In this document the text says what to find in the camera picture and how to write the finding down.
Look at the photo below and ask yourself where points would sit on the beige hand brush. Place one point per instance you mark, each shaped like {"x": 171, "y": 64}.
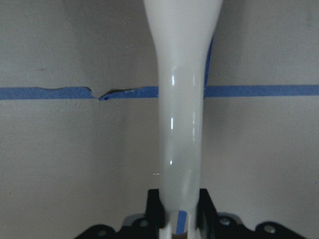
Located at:
{"x": 182, "y": 31}

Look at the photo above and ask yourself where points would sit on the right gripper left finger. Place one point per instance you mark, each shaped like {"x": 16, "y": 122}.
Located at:
{"x": 142, "y": 226}

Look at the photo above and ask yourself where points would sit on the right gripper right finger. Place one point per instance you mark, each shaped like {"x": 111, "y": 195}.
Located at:
{"x": 215, "y": 225}

